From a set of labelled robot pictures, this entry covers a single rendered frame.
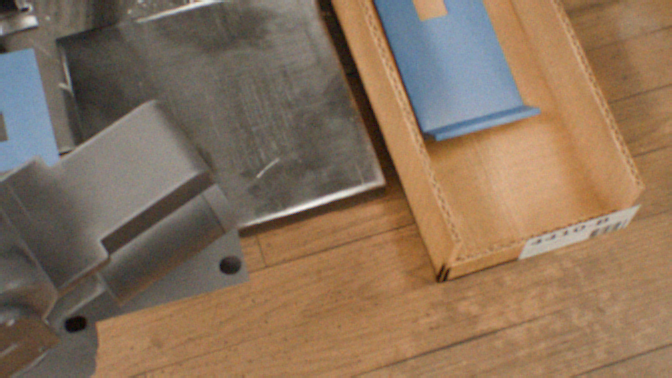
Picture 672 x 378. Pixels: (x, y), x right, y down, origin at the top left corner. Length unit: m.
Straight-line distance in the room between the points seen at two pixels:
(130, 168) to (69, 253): 0.04
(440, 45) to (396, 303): 0.18
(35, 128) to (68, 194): 0.27
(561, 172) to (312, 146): 0.16
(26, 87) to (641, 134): 0.39
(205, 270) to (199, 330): 0.24
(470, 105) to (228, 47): 0.16
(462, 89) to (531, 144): 0.06
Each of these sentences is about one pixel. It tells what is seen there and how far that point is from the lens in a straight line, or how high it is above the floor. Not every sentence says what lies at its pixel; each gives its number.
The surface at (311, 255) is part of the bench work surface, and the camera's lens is 0.84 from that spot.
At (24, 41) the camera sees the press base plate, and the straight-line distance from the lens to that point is 0.91.
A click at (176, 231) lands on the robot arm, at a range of 0.53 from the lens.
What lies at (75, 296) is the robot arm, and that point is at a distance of 0.53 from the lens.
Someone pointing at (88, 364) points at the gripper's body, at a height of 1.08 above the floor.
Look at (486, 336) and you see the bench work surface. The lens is 0.84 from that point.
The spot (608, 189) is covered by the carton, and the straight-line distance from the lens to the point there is 0.85.
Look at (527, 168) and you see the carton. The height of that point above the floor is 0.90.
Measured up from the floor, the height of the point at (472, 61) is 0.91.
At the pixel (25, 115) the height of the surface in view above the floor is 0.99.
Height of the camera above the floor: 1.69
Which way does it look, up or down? 67 degrees down
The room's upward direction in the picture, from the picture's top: 9 degrees clockwise
